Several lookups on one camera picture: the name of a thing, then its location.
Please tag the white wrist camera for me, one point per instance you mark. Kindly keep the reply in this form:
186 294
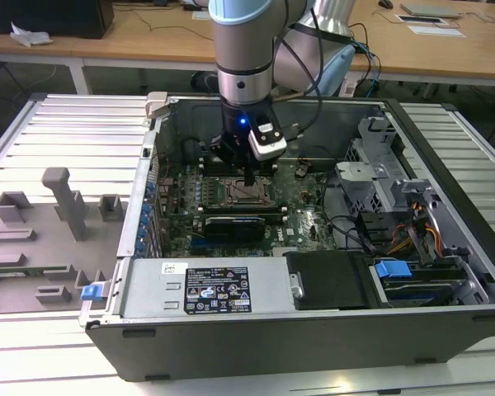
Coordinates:
268 146

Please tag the black chair base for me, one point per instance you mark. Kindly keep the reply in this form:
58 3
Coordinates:
202 80

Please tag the blue case latch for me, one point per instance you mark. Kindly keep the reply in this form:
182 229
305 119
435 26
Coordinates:
89 293

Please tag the grey metal bracket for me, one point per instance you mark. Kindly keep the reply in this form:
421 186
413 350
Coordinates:
412 189

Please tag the silver CPU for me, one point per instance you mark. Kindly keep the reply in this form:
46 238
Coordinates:
251 193

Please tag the black graphics card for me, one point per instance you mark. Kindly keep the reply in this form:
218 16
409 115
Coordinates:
235 231

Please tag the black plastic shroud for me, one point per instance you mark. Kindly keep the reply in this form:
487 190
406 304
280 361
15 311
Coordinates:
330 280

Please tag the black power adapter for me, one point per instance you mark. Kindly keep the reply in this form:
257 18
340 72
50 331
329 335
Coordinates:
191 7

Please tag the CPU socket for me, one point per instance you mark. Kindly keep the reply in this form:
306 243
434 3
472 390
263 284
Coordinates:
225 194

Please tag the white paper sheet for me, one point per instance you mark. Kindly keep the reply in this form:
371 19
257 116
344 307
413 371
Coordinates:
437 31

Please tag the black computer mouse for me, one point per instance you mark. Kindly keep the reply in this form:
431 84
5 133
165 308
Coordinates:
385 4

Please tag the crumpled white paper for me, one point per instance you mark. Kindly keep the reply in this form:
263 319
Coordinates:
29 35

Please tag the silver power supply unit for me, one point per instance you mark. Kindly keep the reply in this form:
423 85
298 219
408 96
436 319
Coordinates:
148 288

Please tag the green RAM stick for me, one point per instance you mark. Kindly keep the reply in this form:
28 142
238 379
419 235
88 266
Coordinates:
24 271

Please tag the green motherboard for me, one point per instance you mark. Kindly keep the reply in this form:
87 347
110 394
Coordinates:
301 231

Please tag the metal locking lever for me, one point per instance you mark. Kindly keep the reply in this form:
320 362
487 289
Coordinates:
251 203
235 179

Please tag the long wooden desk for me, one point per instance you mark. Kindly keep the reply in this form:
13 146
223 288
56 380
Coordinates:
148 41

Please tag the small white box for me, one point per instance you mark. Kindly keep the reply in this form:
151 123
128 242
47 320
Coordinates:
348 87

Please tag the black computer box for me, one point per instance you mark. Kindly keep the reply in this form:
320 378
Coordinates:
45 16

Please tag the grey metal drive cage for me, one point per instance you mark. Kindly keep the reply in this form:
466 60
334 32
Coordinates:
363 181

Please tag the grey parts rack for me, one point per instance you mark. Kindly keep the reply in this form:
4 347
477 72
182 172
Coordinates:
45 247

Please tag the black open PC case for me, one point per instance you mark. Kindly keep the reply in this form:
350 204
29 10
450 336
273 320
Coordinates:
272 350

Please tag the grey laptop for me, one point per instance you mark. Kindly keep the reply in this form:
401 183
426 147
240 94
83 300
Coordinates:
431 10

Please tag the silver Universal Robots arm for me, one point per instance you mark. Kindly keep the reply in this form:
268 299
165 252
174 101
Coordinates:
241 49

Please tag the hard disk in blue carrier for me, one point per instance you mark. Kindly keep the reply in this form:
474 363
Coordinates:
392 270

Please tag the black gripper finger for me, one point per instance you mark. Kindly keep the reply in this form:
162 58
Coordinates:
253 173
220 149

